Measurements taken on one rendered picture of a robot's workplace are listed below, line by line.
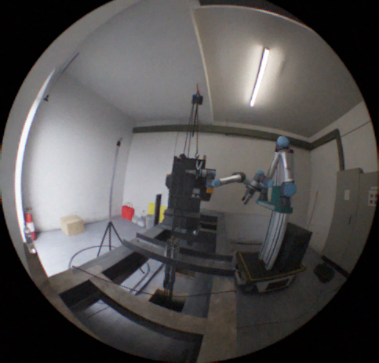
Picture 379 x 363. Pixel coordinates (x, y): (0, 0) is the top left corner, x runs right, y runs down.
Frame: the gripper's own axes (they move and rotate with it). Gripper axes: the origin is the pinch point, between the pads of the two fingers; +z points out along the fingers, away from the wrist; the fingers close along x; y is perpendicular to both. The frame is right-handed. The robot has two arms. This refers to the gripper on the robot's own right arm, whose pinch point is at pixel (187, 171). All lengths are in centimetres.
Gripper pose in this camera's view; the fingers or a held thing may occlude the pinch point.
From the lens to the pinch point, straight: 130.8
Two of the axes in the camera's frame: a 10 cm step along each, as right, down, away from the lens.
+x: -0.8, 0.9, 9.9
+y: -1.0, 9.9, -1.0
